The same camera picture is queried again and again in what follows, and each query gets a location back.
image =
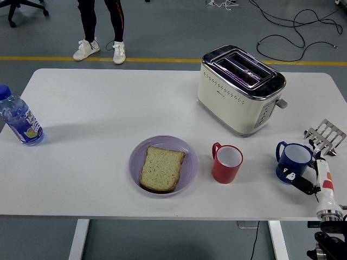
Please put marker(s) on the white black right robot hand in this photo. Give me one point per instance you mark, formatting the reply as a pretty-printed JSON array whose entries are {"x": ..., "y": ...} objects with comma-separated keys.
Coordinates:
[{"x": 325, "y": 195}]

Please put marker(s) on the desk height control panel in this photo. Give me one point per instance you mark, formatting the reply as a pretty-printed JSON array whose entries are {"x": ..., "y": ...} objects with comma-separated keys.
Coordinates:
[{"x": 313, "y": 224}]

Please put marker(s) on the slice of toast bread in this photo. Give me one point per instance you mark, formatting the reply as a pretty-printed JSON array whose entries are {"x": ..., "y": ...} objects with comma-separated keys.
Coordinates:
[{"x": 161, "y": 169}]

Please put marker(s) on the metal toast rack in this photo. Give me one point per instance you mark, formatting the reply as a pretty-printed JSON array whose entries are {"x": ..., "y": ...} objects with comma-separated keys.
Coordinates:
[{"x": 332, "y": 132}]

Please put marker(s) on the white table leg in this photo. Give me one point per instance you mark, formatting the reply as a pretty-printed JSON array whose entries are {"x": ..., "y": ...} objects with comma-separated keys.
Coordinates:
[
  {"x": 279, "y": 241},
  {"x": 78, "y": 241}
]

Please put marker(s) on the cream and chrome toaster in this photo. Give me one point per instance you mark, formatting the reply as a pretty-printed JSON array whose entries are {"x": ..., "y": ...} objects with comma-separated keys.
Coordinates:
[{"x": 230, "y": 108}]

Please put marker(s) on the purple round plate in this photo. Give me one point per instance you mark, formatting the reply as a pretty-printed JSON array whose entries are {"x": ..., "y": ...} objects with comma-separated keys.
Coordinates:
[{"x": 189, "y": 165}]

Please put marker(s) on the person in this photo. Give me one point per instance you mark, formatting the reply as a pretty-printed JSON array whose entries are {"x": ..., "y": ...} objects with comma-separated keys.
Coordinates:
[{"x": 90, "y": 21}]

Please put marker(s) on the water bottle with blue cap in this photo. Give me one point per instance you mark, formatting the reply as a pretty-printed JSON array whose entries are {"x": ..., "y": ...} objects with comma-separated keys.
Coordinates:
[{"x": 23, "y": 122}]

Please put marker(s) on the black office chair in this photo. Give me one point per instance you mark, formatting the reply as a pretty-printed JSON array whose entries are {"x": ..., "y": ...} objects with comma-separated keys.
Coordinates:
[{"x": 12, "y": 8}]

